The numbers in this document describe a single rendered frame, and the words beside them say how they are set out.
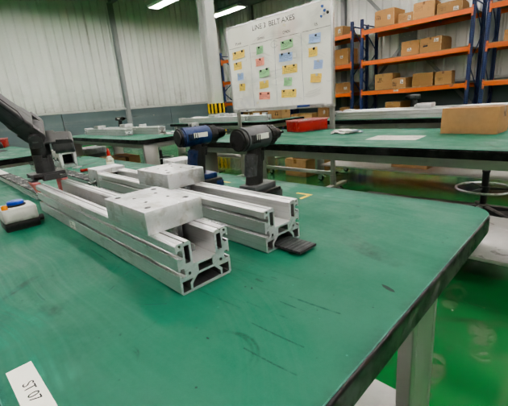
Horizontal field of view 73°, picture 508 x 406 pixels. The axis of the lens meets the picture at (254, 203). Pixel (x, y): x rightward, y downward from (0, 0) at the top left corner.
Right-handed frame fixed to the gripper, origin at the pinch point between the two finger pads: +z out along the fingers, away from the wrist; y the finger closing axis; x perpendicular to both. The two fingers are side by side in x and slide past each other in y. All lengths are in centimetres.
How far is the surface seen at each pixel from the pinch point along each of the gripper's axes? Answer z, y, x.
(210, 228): -7, 2, -84
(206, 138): -16, 38, -38
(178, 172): -10, 16, -54
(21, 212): -2.6, -13.0, -21.4
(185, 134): -18, 31, -37
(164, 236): -7, -5, -81
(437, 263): 2, 27, -111
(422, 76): -49, 951, 231
